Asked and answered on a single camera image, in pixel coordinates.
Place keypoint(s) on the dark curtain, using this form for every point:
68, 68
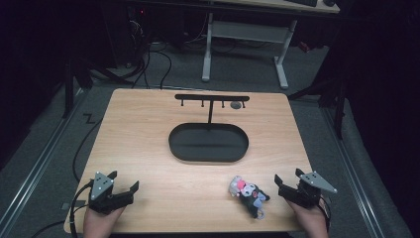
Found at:
383, 82
29, 59

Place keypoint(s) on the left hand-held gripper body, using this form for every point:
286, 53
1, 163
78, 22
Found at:
100, 190

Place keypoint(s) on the metal floor rail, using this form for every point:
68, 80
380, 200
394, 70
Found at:
39, 162
353, 175

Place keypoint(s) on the white metal frame desk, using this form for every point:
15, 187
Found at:
246, 31

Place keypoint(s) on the person's left hand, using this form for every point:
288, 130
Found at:
99, 221

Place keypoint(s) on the black metal stand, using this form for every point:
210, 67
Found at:
69, 86
338, 102

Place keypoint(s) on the person's right hand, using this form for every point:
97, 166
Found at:
308, 219

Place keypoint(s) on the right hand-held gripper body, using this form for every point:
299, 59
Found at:
308, 193

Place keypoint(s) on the dark computer tower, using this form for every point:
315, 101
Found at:
137, 29

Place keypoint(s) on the black computer mouse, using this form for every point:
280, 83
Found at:
329, 2

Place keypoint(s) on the black keyboard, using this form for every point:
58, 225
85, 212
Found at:
302, 2

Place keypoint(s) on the grey round table grommet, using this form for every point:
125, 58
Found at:
235, 105

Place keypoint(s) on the black hook stand with tray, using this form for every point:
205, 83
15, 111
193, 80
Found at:
208, 142

